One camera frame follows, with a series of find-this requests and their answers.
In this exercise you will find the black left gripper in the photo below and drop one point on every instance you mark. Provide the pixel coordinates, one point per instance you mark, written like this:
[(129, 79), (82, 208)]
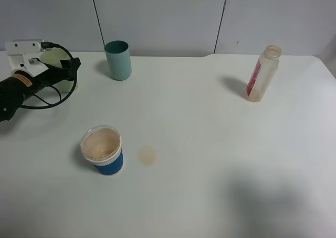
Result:
[(20, 86)]

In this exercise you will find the light green plastic cup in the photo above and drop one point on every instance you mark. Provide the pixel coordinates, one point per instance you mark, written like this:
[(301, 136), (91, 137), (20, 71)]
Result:
[(53, 57)]

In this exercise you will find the drink bottle with red label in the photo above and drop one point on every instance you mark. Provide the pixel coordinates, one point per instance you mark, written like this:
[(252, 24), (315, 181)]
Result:
[(263, 73)]

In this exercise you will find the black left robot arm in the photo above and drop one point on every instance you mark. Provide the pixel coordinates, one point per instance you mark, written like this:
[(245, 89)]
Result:
[(8, 110)]

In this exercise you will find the teal plastic cup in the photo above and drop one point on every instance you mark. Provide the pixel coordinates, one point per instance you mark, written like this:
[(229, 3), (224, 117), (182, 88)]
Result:
[(118, 57)]

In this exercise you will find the blue sleeved clear cup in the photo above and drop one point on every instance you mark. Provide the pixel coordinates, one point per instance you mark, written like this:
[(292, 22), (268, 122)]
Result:
[(102, 147)]

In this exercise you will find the brown drink spill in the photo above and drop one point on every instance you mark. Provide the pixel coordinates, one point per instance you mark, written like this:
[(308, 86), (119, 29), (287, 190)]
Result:
[(147, 156)]

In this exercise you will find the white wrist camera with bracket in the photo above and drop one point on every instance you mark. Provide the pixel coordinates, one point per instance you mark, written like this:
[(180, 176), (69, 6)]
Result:
[(18, 52)]

